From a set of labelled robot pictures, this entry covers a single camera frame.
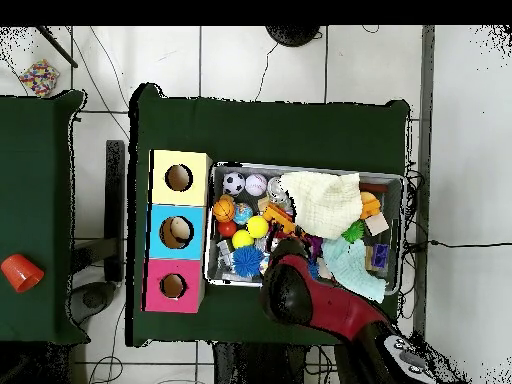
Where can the blue spiky ball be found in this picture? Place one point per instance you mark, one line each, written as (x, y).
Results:
(246, 261)

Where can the small soccer ball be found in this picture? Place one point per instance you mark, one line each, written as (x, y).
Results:
(234, 183)

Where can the large yellow ball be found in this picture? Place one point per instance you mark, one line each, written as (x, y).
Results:
(258, 227)

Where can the mint green cloth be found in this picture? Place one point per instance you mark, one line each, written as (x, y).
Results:
(352, 268)

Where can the globe print ball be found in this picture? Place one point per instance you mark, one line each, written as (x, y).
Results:
(243, 214)

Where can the red cup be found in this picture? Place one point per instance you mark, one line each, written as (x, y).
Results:
(22, 273)

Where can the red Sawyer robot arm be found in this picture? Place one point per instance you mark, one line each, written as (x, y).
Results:
(336, 308)

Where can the dark green table cloth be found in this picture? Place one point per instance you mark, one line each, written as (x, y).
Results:
(272, 128)

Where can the green covered side table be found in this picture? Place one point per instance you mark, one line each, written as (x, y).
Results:
(32, 200)

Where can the black round stand base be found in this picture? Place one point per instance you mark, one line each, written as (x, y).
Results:
(293, 34)

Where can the cream waffle cloth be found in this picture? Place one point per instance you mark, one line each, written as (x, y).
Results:
(324, 204)

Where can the small baseball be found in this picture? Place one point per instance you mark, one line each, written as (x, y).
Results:
(256, 185)

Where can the small yellow ball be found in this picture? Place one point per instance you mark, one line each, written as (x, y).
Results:
(242, 238)

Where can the small orange basketball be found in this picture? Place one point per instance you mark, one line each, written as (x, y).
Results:
(224, 210)

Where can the wooden box with three holes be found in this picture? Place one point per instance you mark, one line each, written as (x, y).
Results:
(176, 214)

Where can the shallow clear mesh bin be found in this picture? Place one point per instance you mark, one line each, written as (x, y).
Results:
(210, 272)

